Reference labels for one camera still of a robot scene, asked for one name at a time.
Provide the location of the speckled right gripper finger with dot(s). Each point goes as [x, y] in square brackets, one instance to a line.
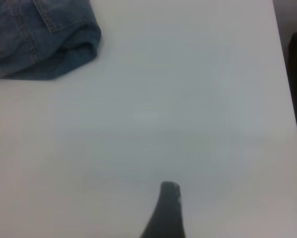
[168, 213]

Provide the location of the blue denim pants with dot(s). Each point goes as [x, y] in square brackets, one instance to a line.
[39, 42]

